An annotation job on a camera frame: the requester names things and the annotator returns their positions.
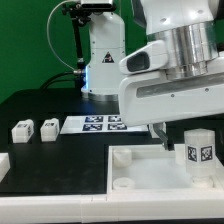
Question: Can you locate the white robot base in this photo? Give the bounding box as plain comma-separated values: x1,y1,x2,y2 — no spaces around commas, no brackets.
81,12,126,101

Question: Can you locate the white front fence rail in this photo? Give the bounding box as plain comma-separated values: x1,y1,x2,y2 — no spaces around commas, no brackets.
0,191,224,224

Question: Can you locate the grey cable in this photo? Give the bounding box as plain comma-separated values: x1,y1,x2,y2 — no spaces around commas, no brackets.
46,0,81,72

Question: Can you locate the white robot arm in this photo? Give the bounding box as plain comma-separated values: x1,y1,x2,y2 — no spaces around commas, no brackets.
119,0,224,146

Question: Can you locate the white marker sheet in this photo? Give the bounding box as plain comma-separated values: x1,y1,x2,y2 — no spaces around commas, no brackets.
61,115,147,134

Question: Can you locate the white left fence piece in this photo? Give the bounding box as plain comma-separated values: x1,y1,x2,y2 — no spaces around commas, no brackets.
0,153,10,182

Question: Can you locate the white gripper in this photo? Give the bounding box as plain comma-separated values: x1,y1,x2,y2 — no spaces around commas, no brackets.
118,40,224,151

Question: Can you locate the white square tabletop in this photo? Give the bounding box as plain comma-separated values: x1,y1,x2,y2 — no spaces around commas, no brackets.
106,143,224,195

